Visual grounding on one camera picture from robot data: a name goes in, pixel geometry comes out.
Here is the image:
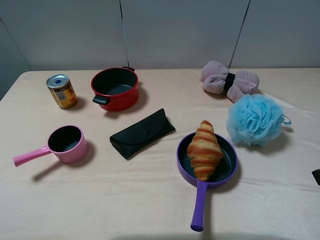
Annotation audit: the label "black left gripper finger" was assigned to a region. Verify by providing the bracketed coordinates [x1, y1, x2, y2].
[311, 169, 320, 186]

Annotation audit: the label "toy croissant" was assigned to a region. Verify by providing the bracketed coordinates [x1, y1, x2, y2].
[187, 120, 224, 182]

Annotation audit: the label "blue mesh bath sponge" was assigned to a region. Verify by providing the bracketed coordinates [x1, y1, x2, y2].
[226, 94, 292, 147]

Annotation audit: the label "purple frying pan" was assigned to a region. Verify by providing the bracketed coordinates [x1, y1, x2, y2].
[176, 132, 239, 232]

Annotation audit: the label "black glasses case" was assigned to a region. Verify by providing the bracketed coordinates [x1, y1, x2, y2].
[109, 108, 176, 160]

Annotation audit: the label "pink saucepan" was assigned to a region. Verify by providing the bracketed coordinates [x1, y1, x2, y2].
[12, 125, 88, 167]

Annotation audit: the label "yellow tin can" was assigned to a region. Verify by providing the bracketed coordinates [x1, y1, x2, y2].
[46, 74, 78, 109]

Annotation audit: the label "red pot black handles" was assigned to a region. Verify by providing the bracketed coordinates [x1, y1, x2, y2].
[91, 66, 139, 112]

